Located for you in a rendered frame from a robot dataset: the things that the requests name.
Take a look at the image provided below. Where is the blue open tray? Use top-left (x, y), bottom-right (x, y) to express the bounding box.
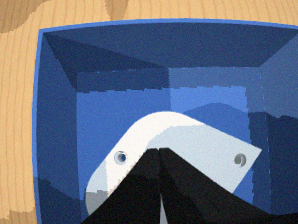
top-left (32, 18), bottom-right (298, 224)

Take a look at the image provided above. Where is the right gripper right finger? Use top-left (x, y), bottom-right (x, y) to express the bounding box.
top-left (158, 148), bottom-right (298, 224)

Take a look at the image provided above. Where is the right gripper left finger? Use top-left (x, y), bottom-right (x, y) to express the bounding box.
top-left (80, 148), bottom-right (161, 224)

